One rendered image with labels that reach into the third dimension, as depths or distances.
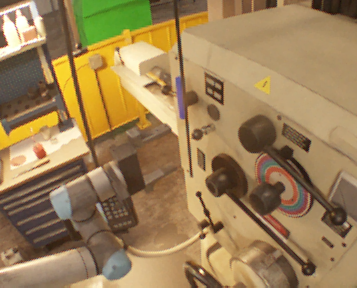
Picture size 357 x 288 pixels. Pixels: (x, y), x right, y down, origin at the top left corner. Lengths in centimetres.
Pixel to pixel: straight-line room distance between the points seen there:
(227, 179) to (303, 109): 33
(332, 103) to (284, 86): 11
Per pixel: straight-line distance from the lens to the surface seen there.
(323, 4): 130
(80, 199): 64
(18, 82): 219
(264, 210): 59
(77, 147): 202
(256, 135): 55
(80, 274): 63
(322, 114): 54
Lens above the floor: 217
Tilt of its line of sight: 40 degrees down
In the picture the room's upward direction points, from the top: 7 degrees counter-clockwise
